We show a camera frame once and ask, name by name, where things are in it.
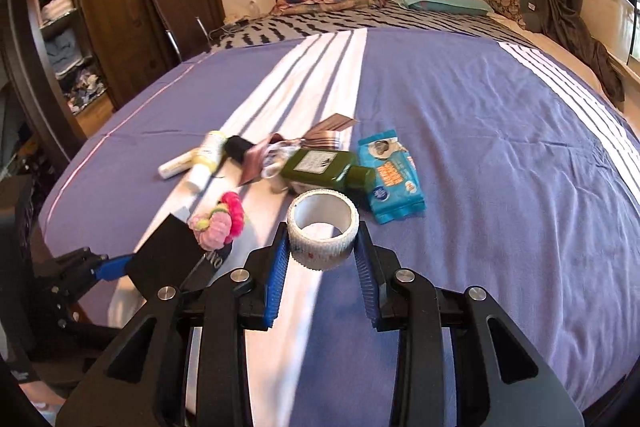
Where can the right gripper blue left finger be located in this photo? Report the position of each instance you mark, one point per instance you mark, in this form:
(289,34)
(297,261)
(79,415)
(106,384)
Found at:
(267,267)

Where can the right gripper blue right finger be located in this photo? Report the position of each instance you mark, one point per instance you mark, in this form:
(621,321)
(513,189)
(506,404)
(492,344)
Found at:
(376,268)

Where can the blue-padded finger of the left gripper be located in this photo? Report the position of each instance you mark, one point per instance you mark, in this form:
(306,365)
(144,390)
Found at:
(112,269)

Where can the black pouch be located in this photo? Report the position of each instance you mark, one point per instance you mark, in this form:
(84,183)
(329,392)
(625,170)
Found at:
(171,256)

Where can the white tape roll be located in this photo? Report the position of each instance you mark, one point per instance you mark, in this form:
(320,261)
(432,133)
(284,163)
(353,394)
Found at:
(322,228)

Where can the pink flower hair scrunchie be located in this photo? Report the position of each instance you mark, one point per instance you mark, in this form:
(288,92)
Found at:
(220,226)

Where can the blue wet wipes pack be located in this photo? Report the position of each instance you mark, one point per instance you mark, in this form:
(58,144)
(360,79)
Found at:
(397,193)

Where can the green glass bottle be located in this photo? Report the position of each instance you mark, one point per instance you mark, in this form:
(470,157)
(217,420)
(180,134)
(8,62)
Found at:
(337,170)

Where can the white lip balm tube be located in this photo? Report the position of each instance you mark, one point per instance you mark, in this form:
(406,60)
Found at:
(177,165)

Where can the cream lotion tube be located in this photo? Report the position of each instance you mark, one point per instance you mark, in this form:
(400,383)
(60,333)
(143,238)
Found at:
(206,161)

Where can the blue striped bed cover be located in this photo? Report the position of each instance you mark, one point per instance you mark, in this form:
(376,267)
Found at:
(495,165)

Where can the black white zigzag blanket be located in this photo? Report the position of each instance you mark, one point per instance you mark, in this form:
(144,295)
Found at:
(278,28)

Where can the dark wooden wardrobe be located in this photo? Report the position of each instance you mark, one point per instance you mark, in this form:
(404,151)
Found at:
(130,44)

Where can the teal pillow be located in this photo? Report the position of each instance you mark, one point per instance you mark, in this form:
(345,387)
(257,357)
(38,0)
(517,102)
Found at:
(461,7)

